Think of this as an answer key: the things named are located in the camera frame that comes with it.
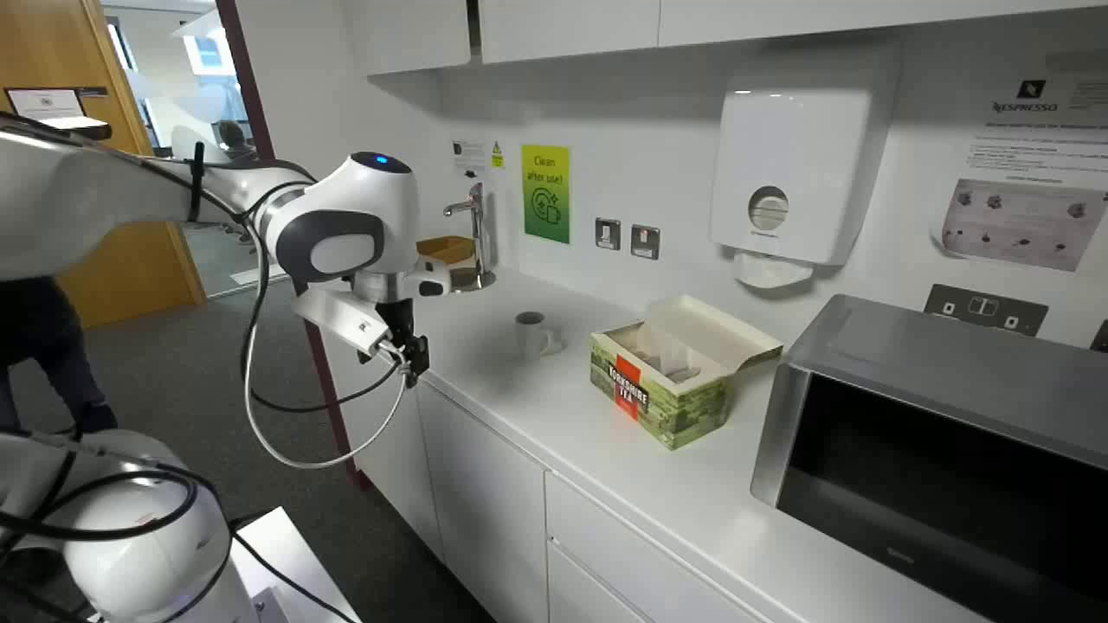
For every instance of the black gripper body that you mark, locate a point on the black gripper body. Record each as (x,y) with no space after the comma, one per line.
(398,321)

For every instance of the white robot base platform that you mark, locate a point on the white robot base platform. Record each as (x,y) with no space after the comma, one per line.
(290,564)

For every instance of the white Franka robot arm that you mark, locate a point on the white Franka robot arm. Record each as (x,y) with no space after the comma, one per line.
(347,210)

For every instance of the green cardboard tea box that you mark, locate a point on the green cardboard tea box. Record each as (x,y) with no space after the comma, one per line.
(677,399)

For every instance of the round metal tap drain dish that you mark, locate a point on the round metal tap drain dish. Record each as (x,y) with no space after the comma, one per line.
(479,280)

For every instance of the chrome hot water tap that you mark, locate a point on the chrome hot water tap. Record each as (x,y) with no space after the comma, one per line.
(484,226)

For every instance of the white lower cabinet unit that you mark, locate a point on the white lower cabinet unit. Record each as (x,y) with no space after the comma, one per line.
(485,495)

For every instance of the yellow warning sticker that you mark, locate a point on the yellow warning sticker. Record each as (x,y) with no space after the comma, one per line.
(495,156)

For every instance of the green clean after use sign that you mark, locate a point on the green clean after use sign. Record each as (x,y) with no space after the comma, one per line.
(544,195)

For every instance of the wooden door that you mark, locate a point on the wooden door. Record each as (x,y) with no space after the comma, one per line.
(114,264)

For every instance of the person in dark clothes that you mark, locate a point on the person in dark clothes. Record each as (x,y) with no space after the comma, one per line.
(45,349)

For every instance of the laptop on stand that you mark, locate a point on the laptop on stand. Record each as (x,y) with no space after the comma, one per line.
(53,107)

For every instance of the white paper towel dispenser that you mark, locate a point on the white paper towel dispenser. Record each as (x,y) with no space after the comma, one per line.
(797,174)

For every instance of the white printed wall notice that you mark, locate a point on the white printed wall notice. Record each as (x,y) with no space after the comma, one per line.
(470,156)

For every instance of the silver wall switch plate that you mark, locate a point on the silver wall switch plate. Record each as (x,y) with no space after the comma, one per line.
(608,232)
(645,245)

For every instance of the white upper wall cabinets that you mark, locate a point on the white upper wall cabinets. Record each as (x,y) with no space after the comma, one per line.
(565,24)

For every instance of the black double wall socket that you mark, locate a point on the black double wall socket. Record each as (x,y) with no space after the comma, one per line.
(987,308)

